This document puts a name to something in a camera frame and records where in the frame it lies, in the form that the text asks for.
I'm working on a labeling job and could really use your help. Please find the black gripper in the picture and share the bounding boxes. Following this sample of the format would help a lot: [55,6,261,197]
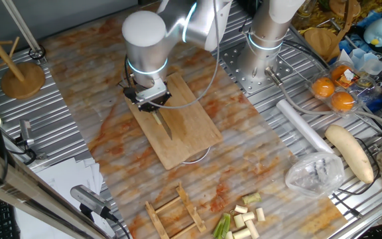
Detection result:
[123,86,172,114]

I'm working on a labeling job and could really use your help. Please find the steel cleaver knife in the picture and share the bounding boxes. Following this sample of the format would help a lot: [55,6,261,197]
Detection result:
[150,109,173,141]

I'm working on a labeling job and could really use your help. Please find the wooden cutting board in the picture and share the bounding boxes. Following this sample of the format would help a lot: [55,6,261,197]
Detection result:
[123,72,224,171]

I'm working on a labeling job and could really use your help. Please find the wooden knife rack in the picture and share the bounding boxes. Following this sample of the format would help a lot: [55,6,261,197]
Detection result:
[144,181,208,239]

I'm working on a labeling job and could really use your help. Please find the white paper stack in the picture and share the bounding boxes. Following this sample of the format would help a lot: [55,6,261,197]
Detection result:
[14,157,121,239]

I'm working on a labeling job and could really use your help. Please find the orange marble pattern mat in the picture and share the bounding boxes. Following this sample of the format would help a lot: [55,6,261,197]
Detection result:
[40,5,349,239]

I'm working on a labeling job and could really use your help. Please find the wooden stand with round base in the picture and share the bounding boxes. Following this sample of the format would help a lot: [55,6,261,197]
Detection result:
[0,0,47,100]

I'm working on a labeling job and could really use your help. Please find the pale green scallion piece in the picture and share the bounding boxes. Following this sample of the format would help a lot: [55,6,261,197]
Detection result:
[241,192,263,205]

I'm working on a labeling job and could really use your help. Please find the green scallion leaf bunch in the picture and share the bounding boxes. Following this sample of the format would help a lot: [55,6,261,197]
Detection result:
[212,212,232,239]

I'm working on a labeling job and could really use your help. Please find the white plastic wrap roll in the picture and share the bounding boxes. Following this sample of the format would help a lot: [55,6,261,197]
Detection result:
[276,98,336,155]

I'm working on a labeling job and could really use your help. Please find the orange fruit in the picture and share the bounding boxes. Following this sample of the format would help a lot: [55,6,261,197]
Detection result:
[311,76,336,99]
[330,64,353,84]
[330,91,355,113]

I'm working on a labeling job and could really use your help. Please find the clear plastic bag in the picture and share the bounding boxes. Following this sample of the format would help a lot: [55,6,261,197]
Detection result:
[285,151,346,199]

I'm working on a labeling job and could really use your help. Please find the wooden disc holder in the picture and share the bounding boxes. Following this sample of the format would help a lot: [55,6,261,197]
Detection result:
[303,0,361,63]

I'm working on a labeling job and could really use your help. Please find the white daikon radish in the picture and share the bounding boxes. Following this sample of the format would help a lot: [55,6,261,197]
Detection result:
[324,124,375,185]

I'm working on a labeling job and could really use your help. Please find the clear plastic fruit container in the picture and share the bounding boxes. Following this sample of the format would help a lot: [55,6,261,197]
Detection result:
[308,60,376,118]

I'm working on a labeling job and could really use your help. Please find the clear plastic cups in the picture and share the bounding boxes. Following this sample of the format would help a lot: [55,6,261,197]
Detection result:
[338,48,382,76]

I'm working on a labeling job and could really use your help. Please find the light blue plush toy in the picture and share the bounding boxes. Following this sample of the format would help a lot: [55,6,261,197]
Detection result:
[363,17,382,47]

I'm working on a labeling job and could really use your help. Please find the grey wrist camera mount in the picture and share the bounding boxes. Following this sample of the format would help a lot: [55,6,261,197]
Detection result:
[134,79,168,103]

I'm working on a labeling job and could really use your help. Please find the silver camera with black mount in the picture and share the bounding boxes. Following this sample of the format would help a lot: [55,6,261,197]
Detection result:
[70,185,113,220]

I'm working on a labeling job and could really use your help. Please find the black camera cable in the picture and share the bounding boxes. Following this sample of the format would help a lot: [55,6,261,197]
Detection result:
[106,212,132,239]

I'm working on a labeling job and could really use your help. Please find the small silver camera on clamp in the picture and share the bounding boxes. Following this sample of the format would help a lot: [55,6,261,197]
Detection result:
[18,118,36,147]

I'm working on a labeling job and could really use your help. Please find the grey hose with metal connector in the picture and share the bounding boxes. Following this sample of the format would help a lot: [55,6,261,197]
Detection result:
[265,66,382,132]

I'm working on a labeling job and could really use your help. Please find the aluminium frame beam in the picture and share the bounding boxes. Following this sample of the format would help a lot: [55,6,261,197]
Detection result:
[0,141,112,239]

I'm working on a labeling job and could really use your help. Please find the white stand leg with ring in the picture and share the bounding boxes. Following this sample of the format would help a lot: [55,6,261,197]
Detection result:
[0,0,47,61]

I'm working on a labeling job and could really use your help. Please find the thin black cable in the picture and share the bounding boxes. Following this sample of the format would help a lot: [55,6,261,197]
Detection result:
[330,137,381,218]

